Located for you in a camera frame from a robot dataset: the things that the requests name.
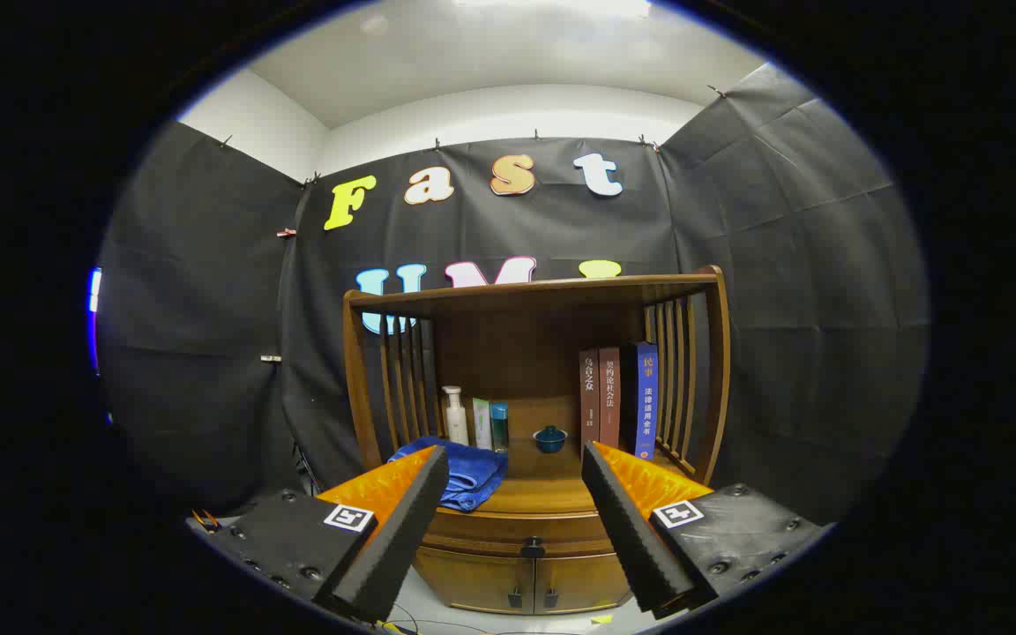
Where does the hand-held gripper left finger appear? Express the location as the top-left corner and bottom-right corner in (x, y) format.
(186, 444), (450, 625)

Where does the brown book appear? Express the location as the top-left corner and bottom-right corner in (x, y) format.
(598, 346), (622, 451)
(579, 348), (601, 459)

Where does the wooden countertop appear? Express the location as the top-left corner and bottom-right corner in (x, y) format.
(385, 439), (696, 517)

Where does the wooden cabinet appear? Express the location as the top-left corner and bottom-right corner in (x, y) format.
(342, 265), (732, 616)

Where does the white pump bottle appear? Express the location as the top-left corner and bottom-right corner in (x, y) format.
(442, 385), (470, 446)

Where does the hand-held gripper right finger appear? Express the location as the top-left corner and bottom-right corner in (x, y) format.
(580, 441), (831, 618)

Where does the black backdrop cloth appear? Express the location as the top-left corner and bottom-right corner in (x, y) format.
(93, 62), (930, 530)

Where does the blue book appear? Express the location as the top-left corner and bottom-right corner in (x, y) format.
(619, 341), (660, 461)

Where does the wooden cabinet door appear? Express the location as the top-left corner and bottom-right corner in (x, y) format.
(534, 551), (634, 615)
(414, 547), (534, 615)

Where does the wooden drawer with black knob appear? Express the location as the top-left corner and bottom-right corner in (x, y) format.
(424, 510), (628, 560)

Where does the blue folded towel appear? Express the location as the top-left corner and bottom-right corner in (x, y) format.
(387, 436), (509, 512)

